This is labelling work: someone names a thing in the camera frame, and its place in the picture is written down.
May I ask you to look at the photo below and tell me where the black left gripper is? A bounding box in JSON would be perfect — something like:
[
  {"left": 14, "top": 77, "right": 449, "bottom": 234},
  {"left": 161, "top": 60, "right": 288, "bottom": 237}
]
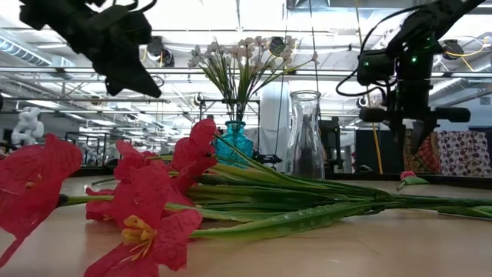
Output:
[{"left": 18, "top": 0, "right": 162, "bottom": 99}]

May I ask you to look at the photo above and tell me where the black metal stand frame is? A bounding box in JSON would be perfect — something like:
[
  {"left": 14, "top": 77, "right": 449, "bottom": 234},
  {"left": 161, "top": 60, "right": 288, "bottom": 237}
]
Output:
[{"left": 198, "top": 98, "right": 261, "bottom": 130}]

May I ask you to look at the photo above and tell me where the black partition panel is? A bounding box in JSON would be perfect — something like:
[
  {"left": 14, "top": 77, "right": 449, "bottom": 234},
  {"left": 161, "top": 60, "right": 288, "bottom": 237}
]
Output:
[{"left": 355, "top": 128, "right": 389, "bottom": 174}]

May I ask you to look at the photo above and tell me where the clear glass vase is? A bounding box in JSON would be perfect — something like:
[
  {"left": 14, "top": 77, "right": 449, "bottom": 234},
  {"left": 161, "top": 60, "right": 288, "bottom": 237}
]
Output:
[{"left": 284, "top": 89, "right": 327, "bottom": 181}]

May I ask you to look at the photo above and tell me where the white purple patterned cloth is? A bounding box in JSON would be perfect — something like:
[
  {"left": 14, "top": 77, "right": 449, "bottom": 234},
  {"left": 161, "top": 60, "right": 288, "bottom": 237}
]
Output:
[{"left": 437, "top": 130, "right": 492, "bottom": 178}]

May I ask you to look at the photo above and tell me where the red artificial flower bouquet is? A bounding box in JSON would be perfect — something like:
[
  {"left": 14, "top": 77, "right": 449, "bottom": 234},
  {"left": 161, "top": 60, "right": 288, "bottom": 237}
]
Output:
[{"left": 0, "top": 117, "right": 492, "bottom": 277}]

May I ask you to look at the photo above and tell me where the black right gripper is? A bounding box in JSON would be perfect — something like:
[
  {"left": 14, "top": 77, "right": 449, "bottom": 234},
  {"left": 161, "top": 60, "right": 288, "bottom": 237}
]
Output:
[{"left": 359, "top": 53, "right": 472, "bottom": 155}]

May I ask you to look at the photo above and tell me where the yellow hanging cable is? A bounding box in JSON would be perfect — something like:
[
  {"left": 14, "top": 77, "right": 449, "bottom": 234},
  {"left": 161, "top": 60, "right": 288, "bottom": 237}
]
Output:
[{"left": 353, "top": 0, "right": 384, "bottom": 175}]

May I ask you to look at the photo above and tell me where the red artificial tulip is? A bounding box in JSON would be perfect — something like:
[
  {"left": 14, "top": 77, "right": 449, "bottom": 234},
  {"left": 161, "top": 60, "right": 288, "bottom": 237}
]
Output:
[{"left": 396, "top": 170, "right": 431, "bottom": 192}]

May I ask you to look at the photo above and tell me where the black equipment rack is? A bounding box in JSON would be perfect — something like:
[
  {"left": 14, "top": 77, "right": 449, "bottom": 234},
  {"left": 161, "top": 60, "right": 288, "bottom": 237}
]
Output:
[{"left": 318, "top": 118, "right": 344, "bottom": 170}]

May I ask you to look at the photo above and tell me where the red orange patterned cloth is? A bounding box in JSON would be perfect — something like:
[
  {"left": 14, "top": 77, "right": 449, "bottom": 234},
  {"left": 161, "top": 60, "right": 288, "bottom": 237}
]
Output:
[{"left": 401, "top": 128, "right": 441, "bottom": 174}]

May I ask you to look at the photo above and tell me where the white robot figure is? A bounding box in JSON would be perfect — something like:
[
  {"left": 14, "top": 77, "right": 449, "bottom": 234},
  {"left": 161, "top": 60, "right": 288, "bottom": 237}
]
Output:
[{"left": 10, "top": 106, "right": 45, "bottom": 146}]

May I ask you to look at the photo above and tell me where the teal glass vase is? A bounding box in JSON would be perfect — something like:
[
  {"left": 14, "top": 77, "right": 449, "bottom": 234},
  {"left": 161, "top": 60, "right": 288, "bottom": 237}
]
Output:
[{"left": 214, "top": 120, "right": 254, "bottom": 169}]

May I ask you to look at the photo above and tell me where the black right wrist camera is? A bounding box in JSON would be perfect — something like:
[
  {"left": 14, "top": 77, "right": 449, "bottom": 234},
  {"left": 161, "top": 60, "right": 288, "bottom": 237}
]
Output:
[{"left": 356, "top": 49, "right": 397, "bottom": 86}]

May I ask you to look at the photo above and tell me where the white artificial flower bouquet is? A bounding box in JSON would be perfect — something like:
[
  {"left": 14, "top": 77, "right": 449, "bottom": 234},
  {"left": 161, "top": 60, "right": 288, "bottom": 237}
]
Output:
[{"left": 187, "top": 35, "right": 321, "bottom": 123}]

